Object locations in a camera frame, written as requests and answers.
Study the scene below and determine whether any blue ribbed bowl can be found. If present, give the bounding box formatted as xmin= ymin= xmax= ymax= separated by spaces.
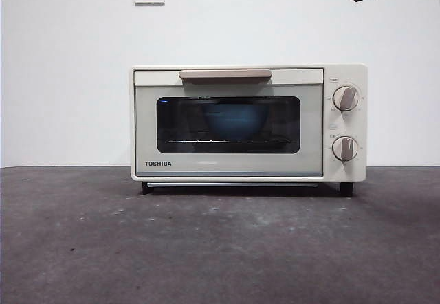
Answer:
xmin=201 ymin=102 xmax=270 ymax=140

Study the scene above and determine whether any oven door with beige handle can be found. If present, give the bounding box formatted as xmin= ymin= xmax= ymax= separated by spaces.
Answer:
xmin=133 ymin=68 xmax=325 ymax=178

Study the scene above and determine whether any oven temperature knob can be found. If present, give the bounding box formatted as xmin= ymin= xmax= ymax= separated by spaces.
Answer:
xmin=332 ymin=85 xmax=362 ymax=113

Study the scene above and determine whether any oven timer knob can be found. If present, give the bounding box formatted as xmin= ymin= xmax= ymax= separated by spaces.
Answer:
xmin=330 ymin=135 xmax=359 ymax=162

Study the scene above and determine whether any cream Toshiba toaster oven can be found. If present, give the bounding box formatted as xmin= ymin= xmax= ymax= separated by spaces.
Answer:
xmin=129 ymin=63 xmax=369 ymax=197

